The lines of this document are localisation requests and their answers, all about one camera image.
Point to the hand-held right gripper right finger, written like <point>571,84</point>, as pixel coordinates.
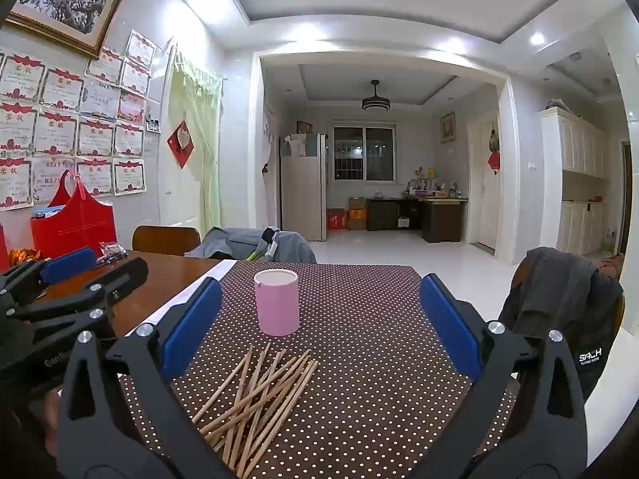
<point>449,319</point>

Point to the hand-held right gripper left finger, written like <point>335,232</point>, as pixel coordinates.
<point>192,329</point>

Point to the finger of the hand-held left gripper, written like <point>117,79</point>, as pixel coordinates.
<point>67,264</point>
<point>120,274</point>

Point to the pink cup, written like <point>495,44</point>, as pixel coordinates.
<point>277,309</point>

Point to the group of wooden chopsticks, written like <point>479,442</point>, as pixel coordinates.
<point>272,399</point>

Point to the clear snack packet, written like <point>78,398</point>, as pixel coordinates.
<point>111,252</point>

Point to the red gift bag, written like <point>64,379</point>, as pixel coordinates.
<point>85,229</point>

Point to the orange foil wrapper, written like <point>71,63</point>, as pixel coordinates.
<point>22,256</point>

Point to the wooden chair back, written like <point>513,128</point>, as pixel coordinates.
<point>164,242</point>

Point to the white door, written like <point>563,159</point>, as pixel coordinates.
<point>172,209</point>
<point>482,209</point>

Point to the brown dotted table mat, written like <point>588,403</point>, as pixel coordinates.
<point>349,309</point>

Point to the dark wooden desk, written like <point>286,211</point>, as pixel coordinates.
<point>439,219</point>

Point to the dark jacket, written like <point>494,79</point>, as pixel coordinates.
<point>559,299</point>

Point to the grey jacket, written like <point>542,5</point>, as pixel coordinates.
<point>294,249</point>

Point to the clutter of small desk items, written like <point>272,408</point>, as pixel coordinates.
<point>434,187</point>

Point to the orange cardboard box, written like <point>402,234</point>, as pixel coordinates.
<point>358,219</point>

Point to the light green curtain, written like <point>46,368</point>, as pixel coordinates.
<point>194,159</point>

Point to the brown cardboard box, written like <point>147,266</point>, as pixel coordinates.
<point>358,203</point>

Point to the red cardboard box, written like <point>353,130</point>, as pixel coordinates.
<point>337,219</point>

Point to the small photo print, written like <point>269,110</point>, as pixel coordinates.
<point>153,125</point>

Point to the red hanging door decoration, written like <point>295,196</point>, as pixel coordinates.
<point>493,159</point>

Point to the white refrigerator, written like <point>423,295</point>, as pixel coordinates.
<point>302,189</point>

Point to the barred window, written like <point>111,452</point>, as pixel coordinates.
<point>364,154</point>

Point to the brown wooden door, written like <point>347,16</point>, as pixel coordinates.
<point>626,199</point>

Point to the ceiling fan lamp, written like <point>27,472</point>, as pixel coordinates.
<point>376,104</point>

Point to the framed tree picture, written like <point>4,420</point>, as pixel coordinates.
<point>65,5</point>

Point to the red diamond wall decoration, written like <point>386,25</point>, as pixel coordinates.
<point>180,143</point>

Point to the group of wall certificates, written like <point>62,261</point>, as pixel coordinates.
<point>60,90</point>

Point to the small framed wall picture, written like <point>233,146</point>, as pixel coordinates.
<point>448,127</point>

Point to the pink wall hanging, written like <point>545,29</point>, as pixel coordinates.
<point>270,134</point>

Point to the small dark picture frame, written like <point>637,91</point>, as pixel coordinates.
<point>304,127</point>

